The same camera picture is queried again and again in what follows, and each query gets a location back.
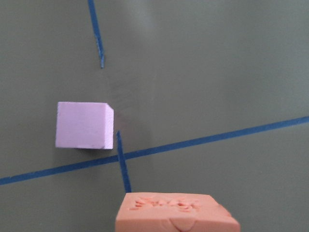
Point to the pink foam cube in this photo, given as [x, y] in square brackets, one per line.
[84, 125]

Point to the orange foam cube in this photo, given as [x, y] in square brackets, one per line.
[173, 212]

